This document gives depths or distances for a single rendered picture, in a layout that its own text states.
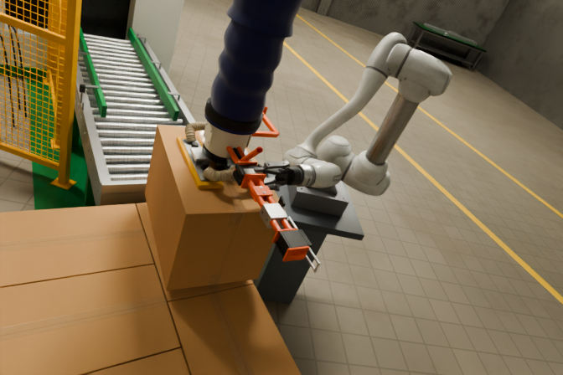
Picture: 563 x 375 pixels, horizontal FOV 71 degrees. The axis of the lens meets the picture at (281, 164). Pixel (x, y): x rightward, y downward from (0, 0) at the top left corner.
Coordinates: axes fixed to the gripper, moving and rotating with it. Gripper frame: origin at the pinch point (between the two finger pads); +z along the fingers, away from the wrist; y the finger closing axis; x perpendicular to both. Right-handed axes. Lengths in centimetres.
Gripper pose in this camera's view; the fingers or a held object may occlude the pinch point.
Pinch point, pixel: (251, 177)
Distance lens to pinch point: 142.8
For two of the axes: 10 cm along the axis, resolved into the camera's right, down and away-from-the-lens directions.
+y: -3.3, 8.1, 4.9
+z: -8.3, 0.0, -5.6
